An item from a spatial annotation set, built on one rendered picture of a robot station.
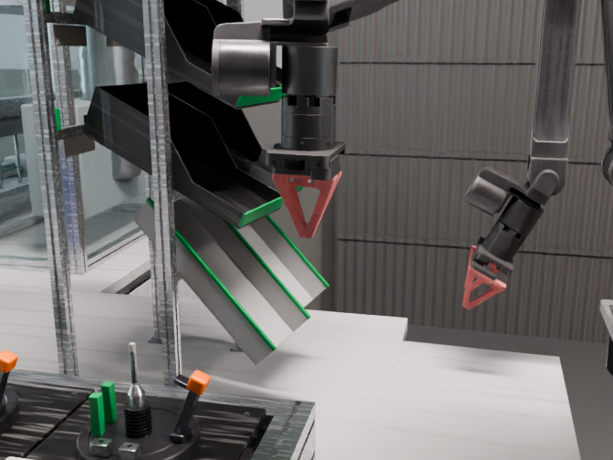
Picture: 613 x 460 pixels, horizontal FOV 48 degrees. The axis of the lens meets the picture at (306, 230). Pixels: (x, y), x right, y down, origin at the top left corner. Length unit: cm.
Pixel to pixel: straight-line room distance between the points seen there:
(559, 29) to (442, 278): 258
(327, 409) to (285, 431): 25
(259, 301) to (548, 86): 57
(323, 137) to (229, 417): 39
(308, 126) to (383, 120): 281
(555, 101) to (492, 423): 52
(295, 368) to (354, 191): 238
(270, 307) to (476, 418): 37
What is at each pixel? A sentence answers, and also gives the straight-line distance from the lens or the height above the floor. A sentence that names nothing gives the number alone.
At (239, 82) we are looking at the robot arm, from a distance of 71.
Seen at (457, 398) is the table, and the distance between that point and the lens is 122.
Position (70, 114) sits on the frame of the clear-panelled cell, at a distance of 180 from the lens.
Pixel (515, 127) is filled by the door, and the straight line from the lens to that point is 349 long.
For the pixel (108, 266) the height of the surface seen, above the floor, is 86.
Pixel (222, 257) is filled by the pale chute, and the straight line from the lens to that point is 110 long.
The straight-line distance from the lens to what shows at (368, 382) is 124.
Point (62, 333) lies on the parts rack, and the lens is 111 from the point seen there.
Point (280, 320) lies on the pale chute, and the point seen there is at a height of 101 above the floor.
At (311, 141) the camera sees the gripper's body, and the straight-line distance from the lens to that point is 71.
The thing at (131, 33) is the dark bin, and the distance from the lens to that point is 100.
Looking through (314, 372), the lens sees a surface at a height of 86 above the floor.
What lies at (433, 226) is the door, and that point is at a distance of 358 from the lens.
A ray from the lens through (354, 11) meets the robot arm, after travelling 76.
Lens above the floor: 143
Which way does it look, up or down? 15 degrees down
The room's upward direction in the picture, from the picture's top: straight up
